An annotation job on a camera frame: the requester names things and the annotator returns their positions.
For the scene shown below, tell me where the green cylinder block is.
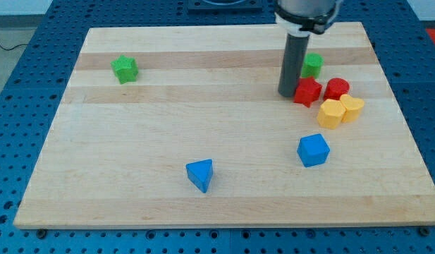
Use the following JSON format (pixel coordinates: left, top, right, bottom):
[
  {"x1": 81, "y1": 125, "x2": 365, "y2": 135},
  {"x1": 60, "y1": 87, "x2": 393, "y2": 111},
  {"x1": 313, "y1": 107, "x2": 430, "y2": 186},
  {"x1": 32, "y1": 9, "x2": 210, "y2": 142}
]
[{"x1": 301, "y1": 53, "x2": 324, "y2": 78}]

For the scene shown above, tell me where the wooden board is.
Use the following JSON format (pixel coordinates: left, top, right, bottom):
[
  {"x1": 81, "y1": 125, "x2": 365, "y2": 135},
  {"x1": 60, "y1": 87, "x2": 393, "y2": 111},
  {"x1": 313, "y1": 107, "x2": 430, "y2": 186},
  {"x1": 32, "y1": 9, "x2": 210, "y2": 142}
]
[{"x1": 13, "y1": 22, "x2": 435, "y2": 229}]

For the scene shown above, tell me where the blue triangle block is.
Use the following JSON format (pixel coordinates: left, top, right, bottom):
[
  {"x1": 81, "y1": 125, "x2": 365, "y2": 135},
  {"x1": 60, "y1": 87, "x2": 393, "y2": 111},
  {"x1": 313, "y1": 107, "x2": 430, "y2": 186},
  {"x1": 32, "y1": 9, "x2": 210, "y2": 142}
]
[{"x1": 185, "y1": 159, "x2": 214, "y2": 193}]

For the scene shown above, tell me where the red star block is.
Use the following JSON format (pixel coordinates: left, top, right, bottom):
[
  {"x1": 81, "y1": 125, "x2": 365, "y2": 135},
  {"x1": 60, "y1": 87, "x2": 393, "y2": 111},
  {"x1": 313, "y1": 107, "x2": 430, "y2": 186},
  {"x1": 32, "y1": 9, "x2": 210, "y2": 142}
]
[{"x1": 293, "y1": 77, "x2": 322, "y2": 108}]

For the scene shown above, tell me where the blue cube block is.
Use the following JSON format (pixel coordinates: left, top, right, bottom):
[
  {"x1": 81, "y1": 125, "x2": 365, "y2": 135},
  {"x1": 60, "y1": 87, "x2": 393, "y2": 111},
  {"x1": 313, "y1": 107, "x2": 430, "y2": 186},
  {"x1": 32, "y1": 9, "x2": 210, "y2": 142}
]
[{"x1": 297, "y1": 133, "x2": 330, "y2": 167}]

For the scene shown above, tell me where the green star block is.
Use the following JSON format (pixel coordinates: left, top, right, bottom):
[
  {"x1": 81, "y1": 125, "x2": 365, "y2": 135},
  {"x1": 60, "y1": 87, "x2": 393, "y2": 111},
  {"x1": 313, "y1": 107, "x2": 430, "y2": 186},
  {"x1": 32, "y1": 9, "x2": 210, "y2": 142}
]
[{"x1": 111, "y1": 55, "x2": 138, "y2": 85}]

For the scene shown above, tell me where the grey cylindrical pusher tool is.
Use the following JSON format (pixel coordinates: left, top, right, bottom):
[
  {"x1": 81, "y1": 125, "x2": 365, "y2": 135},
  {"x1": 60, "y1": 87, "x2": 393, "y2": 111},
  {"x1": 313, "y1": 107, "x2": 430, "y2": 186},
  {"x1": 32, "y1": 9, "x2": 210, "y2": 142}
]
[{"x1": 278, "y1": 35, "x2": 310, "y2": 97}]

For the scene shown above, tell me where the yellow hexagon block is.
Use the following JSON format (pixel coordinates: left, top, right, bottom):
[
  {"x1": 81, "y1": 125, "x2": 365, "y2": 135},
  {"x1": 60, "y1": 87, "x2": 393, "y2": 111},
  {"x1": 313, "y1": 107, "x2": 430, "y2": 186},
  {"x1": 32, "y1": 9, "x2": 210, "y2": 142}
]
[{"x1": 317, "y1": 99, "x2": 346, "y2": 129}]

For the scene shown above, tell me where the red cylinder block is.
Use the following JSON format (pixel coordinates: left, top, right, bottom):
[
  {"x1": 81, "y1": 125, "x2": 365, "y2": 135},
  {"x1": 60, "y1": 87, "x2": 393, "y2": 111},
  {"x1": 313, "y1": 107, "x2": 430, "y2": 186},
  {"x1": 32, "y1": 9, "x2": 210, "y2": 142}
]
[{"x1": 324, "y1": 78, "x2": 350, "y2": 100}]

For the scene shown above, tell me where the yellow heart block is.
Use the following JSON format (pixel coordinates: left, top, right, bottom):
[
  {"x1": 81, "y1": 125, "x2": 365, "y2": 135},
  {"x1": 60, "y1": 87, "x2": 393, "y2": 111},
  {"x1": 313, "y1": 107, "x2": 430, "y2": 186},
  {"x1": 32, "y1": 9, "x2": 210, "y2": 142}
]
[{"x1": 340, "y1": 94, "x2": 364, "y2": 123}]

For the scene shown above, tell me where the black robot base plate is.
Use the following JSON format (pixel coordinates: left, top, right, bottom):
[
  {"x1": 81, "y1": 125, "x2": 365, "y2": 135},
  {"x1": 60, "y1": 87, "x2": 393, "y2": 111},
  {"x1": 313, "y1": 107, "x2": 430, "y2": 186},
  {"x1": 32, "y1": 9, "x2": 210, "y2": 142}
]
[{"x1": 185, "y1": 0, "x2": 263, "y2": 11}]

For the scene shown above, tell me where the black cable on floor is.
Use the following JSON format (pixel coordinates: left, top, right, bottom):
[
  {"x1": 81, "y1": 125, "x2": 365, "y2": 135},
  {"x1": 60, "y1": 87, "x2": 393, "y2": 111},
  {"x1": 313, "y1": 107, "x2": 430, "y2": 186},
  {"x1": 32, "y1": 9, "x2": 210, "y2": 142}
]
[{"x1": 0, "y1": 34, "x2": 29, "y2": 52}]

